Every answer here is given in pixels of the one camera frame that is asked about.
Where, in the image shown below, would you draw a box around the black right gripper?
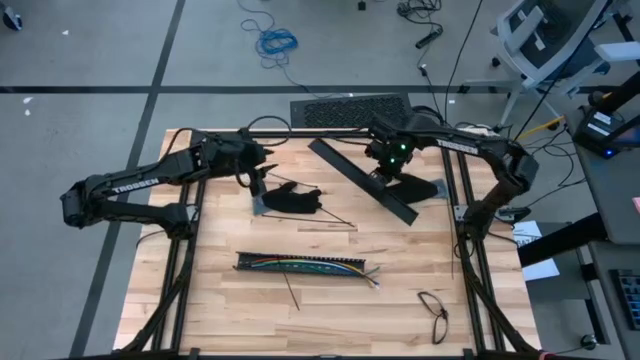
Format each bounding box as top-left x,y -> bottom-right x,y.
364,122 -> 416,189

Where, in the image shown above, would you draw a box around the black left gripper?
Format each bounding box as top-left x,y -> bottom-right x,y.
202,137 -> 279,178

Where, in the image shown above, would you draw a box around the black duct cover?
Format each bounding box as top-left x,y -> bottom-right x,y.
306,138 -> 420,227

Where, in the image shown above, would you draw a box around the black glove with grey cuff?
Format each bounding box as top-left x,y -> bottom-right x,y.
387,172 -> 450,205
252,181 -> 324,217

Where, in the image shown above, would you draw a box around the brown zip tie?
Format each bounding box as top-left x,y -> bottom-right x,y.
448,199 -> 456,280

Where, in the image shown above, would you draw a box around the white cable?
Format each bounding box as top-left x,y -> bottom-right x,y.
319,260 -> 381,290

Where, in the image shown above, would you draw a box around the black eyeglasses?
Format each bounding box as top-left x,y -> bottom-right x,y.
417,291 -> 450,346

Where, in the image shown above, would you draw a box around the black power strip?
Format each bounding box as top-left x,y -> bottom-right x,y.
414,27 -> 444,50

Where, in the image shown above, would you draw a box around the white paper sheet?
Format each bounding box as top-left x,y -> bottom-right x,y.
512,219 -> 560,282

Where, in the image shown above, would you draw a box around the black device with blue light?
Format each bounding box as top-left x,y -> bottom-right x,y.
572,107 -> 640,159

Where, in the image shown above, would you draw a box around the grey office chair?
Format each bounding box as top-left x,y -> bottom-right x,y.
462,0 -> 640,129

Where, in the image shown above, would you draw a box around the grey side desk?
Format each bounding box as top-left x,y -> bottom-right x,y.
517,107 -> 640,360

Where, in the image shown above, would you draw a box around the black stand pole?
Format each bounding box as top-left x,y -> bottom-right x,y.
587,69 -> 640,116

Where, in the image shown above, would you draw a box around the black keyboard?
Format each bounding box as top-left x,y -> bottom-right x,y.
609,268 -> 640,331

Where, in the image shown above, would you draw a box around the black caster wheel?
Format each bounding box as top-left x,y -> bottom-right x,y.
0,7 -> 24,31

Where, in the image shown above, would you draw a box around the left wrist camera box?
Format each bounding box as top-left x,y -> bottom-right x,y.
248,172 -> 270,199

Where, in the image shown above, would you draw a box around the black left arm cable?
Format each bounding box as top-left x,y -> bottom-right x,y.
158,114 -> 293,190

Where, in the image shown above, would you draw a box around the blue coiled floor cable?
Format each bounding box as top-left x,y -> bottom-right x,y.
237,0 -> 321,99

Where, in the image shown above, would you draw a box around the black hanging cable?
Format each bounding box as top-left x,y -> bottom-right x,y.
443,0 -> 485,126
505,0 -> 616,150

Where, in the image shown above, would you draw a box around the yellow hanging cable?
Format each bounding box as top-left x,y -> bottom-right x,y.
507,115 -> 566,149

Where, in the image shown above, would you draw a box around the black tangled floor cable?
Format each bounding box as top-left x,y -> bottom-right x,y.
397,0 -> 444,26

